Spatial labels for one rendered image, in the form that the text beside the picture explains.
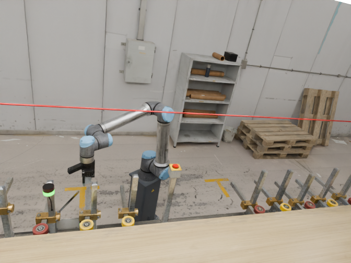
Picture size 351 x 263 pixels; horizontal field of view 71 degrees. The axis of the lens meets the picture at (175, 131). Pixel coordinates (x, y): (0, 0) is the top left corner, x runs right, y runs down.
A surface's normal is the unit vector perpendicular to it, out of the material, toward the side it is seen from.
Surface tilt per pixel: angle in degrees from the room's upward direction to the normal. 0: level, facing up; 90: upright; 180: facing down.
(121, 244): 0
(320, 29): 90
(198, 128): 90
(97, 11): 90
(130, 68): 90
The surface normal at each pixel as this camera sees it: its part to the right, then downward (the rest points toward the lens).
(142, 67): 0.29, 0.47
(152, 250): 0.17, -0.88
